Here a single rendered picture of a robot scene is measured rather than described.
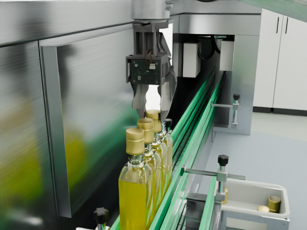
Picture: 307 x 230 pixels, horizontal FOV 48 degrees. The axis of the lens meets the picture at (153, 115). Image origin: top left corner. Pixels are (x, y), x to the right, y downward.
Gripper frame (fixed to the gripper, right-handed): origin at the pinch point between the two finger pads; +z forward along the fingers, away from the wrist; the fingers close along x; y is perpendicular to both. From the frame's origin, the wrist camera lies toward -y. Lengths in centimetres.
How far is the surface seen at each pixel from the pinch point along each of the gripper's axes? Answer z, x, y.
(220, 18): -16, 5, -98
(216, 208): 27.6, 14.3, -9.6
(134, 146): 1.8, 0.1, 13.3
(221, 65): 8, 6, -108
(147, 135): 1.9, 0.7, 7.3
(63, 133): -0.7, -12.5, 16.7
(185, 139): 28, -2, -53
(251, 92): 19, 22, -98
